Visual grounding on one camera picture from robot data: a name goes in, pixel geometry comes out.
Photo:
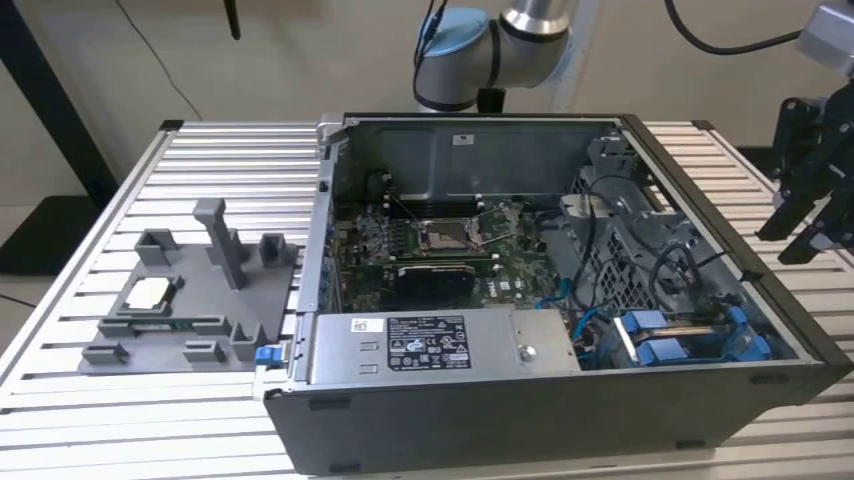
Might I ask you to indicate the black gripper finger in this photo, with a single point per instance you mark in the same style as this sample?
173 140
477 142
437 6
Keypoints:
785 215
810 240

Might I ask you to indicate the hard disk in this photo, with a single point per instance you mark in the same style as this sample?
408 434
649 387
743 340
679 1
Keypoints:
643 324

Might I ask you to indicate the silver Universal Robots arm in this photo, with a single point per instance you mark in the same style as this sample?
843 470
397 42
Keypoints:
460 75

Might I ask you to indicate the metal disk bay cage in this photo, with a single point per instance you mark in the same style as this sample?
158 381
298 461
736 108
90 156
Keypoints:
600 260

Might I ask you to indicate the blue disk carrier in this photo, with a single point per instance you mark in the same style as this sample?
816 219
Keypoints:
667 351

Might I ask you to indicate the black table corner cap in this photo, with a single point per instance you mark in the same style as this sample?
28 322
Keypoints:
701 124
172 124

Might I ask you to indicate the green motherboard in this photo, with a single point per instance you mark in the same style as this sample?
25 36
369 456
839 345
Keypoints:
527 280

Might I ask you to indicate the CPU socket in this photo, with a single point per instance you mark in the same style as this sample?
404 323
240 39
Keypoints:
443 236

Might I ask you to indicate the black RAM slots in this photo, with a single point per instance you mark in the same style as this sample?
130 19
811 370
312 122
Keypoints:
433 205

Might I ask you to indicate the black graphics card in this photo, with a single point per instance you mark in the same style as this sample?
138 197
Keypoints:
433 285

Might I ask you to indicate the silver power supply unit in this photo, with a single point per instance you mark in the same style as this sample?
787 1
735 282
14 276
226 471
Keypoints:
440 345

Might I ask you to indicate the black open PC case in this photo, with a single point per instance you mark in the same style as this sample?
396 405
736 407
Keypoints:
507 425

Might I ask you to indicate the blue case latch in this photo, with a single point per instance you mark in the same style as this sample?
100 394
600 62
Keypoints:
266 356

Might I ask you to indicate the grey parts rack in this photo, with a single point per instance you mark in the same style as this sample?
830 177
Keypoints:
193 300

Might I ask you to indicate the black antenna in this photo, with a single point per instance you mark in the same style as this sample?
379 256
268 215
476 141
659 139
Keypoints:
232 20

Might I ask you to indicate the silver CPU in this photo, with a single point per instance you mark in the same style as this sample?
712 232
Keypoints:
152 295

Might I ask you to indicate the black floor base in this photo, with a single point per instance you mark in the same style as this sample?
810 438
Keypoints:
46 235

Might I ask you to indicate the black desk frame post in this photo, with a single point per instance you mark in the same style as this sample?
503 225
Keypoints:
49 100

